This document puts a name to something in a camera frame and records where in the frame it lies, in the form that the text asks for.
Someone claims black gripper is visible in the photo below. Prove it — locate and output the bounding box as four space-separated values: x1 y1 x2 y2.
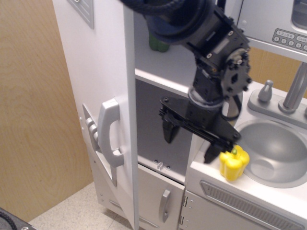
159 97 241 164

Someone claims silver fridge door handle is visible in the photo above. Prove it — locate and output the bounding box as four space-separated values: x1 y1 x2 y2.
97 97 125 167

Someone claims silver fridge door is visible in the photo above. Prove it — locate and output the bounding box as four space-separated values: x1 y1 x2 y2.
53 0 139 230

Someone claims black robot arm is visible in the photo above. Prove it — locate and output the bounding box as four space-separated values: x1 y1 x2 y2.
124 0 252 163

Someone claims yellow toy bell pepper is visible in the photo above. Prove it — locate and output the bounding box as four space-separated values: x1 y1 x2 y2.
219 145 250 181

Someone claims grey toy telephone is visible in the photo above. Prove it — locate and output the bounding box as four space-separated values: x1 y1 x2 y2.
222 92 243 127

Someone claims silver lower freezer door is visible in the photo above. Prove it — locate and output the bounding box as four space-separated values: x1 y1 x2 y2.
92 162 186 230

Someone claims white oven door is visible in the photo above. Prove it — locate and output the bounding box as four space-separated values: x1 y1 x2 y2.
180 180 307 230

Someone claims white toy kitchen cabinet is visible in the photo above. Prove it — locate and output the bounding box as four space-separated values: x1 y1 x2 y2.
134 14 307 230

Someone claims silver round sink basin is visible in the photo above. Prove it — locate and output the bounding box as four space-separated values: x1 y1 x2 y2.
236 120 307 188

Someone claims silver ice dispenser panel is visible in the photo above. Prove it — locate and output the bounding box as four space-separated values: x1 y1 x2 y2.
82 104 117 187

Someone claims green toy pepper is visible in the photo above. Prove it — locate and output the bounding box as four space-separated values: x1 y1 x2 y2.
149 33 170 53

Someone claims silver toy faucet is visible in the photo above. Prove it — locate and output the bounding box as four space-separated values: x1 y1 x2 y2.
248 62 307 127

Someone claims silver toy microwave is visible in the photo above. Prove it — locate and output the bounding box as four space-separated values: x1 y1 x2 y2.
227 0 307 62

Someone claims black object bottom corner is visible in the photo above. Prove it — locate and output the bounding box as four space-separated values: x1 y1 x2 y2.
0 208 36 230

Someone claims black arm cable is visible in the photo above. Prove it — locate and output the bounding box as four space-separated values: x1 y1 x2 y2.
220 95 242 120

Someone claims silver freezer door handle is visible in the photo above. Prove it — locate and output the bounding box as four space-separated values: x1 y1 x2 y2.
159 189 171 223

